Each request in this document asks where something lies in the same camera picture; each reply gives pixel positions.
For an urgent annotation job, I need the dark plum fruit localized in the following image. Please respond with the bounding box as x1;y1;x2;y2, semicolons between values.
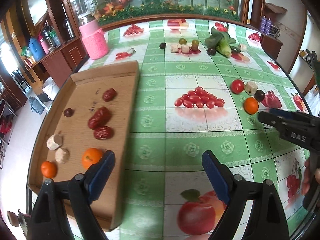
254;90;265;102

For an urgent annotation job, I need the white root chunk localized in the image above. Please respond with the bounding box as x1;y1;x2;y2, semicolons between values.
245;81;258;96

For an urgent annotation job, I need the small orange tangerine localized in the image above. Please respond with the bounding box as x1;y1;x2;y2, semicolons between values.
41;161;57;178

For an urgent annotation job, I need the red tomato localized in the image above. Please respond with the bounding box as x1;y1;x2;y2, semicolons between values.
231;79;245;94

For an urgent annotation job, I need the beige root chunk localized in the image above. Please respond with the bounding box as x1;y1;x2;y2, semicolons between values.
46;134;63;151
55;148;70;164

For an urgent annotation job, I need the large orange tangerine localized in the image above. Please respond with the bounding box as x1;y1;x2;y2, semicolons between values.
81;148;103;169

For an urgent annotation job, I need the wrinkled red jujube date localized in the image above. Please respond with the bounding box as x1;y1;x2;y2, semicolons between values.
93;126;114;140

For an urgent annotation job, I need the dark purple round fruit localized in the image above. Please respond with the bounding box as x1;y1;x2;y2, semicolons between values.
63;108;74;117

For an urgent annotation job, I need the long red jujube date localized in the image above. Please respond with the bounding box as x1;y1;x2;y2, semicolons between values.
87;106;112;129

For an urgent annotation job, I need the dark red jujube date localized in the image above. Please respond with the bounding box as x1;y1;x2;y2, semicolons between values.
103;88;117;102

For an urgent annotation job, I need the person's right hand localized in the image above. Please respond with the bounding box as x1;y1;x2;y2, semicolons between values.
302;158;320;196

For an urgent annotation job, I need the green fruit-print tablecloth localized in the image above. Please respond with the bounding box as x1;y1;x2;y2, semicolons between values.
84;20;309;239

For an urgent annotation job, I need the green leafy bok choy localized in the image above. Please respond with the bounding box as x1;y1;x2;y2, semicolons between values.
205;27;236;58

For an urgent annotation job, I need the shallow cardboard tray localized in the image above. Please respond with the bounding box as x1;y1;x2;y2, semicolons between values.
27;61;139;232

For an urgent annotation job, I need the white plastic bucket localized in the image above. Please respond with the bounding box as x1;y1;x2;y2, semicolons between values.
42;77;60;101

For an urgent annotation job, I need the dark olive fruit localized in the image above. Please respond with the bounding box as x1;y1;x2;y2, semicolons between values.
159;42;167;49

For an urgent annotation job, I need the wooden sideboard cabinet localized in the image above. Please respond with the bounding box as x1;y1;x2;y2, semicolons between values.
27;38;87;88

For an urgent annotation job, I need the blue water jug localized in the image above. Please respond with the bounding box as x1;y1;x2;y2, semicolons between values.
29;37;45;62

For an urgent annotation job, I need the pink knitted-sleeve jar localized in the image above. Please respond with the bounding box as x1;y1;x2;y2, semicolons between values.
79;19;108;60

